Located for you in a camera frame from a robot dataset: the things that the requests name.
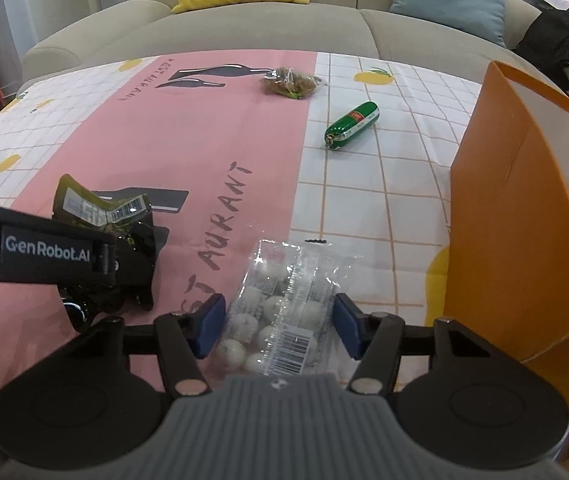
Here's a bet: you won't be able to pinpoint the orange storage box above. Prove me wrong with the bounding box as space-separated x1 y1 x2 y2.
444 62 569 404

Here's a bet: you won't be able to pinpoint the black bag on sofa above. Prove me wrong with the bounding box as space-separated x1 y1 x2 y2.
514 9 569 96

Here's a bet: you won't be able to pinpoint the pink white lemon tablecloth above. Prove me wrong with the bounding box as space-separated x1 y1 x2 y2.
0 49 486 411

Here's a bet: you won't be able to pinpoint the beige grey sofa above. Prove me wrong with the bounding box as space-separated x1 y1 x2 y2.
22 0 544 82

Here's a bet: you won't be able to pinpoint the green sausage stick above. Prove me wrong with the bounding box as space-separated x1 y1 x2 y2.
323 101 380 150

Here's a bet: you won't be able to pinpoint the dark black snack packet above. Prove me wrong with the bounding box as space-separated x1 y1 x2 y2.
52 174 158 318

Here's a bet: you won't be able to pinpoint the brown nuts clear packet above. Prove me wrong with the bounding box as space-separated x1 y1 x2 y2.
263 67 324 100

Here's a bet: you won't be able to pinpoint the clear bag white candies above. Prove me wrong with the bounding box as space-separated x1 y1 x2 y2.
212 240 361 376

